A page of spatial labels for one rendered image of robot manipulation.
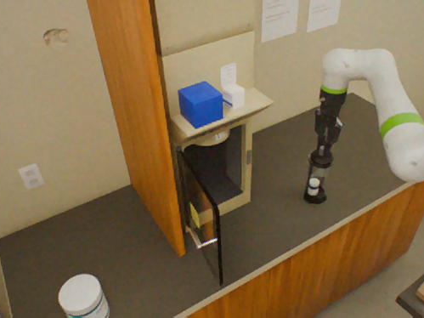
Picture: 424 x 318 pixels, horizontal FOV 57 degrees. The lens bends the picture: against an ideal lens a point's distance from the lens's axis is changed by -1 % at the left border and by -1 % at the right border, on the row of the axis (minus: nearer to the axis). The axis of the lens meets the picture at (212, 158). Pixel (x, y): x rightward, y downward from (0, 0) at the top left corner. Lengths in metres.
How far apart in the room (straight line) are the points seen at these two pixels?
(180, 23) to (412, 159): 0.70
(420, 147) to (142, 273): 1.03
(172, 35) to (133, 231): 0.86
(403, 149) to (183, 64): 0.64
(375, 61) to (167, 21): 0.67
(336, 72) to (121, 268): 1.04
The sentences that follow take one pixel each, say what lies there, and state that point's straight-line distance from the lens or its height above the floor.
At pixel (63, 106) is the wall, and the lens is 1.60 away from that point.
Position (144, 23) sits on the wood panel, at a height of 1.85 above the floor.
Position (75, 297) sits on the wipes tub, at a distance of 1.37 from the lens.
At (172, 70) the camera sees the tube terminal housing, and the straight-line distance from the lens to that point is 1.17.
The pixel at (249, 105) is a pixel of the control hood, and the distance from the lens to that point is 1.27.
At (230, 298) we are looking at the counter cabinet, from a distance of 1.62.
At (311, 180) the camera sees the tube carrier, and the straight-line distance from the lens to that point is 1.67.
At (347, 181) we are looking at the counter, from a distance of 1.88.
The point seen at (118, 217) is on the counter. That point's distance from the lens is 1.74.
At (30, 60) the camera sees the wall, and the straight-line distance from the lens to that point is 1.51.
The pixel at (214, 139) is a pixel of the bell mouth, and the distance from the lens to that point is 1.42.
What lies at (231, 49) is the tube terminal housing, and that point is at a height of 1.67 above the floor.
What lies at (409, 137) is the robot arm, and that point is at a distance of 1.10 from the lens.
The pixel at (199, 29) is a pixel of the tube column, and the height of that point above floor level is 1.76.
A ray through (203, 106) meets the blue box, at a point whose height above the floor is 1.58.
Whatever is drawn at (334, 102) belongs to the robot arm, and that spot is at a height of 1.45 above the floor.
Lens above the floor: 2.20
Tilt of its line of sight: 40 degrees down
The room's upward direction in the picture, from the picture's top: 3 degrees counter-clockwise
